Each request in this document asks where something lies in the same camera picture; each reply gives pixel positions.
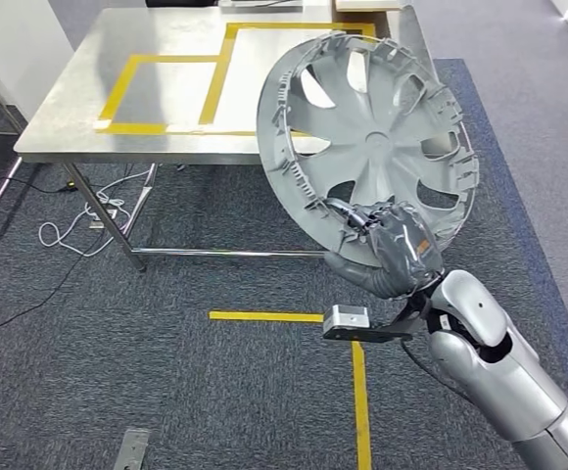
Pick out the angled yellow floor tape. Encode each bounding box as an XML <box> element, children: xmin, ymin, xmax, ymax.
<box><xmin>209</xmin><ymin>309</ymin><xmax>373</xmax><ymax>470</ymax></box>

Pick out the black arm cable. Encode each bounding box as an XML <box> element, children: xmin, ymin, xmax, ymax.
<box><xmin>400</xmin><ymin>340</ymin><xmax>471</xmax><ymax>403</ymax></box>

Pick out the yellow tape outline on workbench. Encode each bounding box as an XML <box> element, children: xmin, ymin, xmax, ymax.
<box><xmin>93</xmin><ymin>21</ymin><xmax>377</xmax><ymax>137</ymax></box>

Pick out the white tangled floor cable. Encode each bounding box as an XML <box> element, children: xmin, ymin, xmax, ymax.
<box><xmin>38</xmin><ymin>169</ymin><xmax>153</xmax><ymax>259</ymax></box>

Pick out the silver plastic wheel hubcap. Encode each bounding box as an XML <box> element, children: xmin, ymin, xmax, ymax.
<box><xmin>256</xmin><ymin>32</ymin><xmax>480</xmax><ymax>268</ymax></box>

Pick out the dark flat plate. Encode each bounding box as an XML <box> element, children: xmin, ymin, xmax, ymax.
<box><xmin>113</xmin><ymin>428</ymin><xmax>150</xmax><ymax>470</ymax></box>

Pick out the thin black floor cable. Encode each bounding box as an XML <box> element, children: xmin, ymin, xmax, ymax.
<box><xmin>0</xmin><ymin>162</ymin><xmax>138</xmax><ymax>342</ymax></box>

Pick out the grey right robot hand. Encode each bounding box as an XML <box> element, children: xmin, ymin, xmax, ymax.
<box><xmin>324</xmin><ymin>199</ymin><xmax>446</xmax><ymax>301</ymax></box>

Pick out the stainless steel workbench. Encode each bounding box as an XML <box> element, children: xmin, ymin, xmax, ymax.
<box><xmin>0</xmin><ymin>5</ymin><xmax>439</xmax><ymax>274</ymax></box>

